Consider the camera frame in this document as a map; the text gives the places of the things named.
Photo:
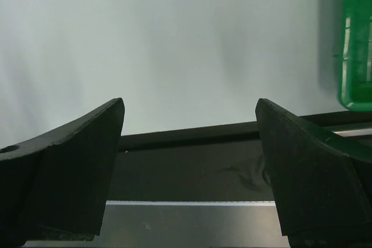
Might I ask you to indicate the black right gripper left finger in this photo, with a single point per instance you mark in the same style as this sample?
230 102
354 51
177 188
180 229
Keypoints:
55 186

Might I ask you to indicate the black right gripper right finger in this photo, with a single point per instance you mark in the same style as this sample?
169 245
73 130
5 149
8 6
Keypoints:
321 181

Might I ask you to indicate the green plastic tray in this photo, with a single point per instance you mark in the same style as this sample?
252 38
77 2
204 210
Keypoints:
354 78

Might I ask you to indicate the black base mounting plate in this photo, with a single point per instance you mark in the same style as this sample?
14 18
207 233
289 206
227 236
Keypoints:
207 165

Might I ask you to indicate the aluminium front frame rail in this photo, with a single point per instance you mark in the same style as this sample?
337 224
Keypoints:
159 224

